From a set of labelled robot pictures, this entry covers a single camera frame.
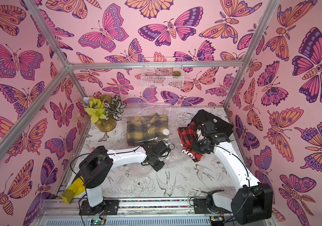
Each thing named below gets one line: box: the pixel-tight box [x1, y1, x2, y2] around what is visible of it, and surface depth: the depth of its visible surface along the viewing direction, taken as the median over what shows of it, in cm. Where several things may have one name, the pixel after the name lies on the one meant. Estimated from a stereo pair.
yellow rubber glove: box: [60, 175, 86, 204], surface depth 80 cm
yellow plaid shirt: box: [126, 113, 169, 147], surface depth 104 cm
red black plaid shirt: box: [177, 121, 204, 163], surface depth 82 cm
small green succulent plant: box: [171, 70, 182, 77], surface depth 94 cm
